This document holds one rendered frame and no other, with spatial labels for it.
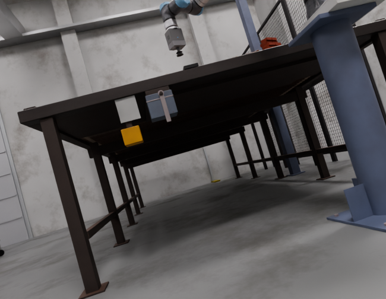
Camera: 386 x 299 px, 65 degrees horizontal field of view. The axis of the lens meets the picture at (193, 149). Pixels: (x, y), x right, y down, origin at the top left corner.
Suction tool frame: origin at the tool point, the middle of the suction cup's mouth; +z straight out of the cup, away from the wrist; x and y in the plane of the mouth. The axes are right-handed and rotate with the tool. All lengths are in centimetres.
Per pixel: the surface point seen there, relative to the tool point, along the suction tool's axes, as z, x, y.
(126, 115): 31, 4, 43
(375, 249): 108, 81, 3
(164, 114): 36.2, 13.7, 28.3
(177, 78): 19.6, 17.0, 16.6
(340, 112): 60, 65, -28
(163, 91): 24.9, 14.8, 25.5
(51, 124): 26, -10, 76
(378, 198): 99, 69, -28
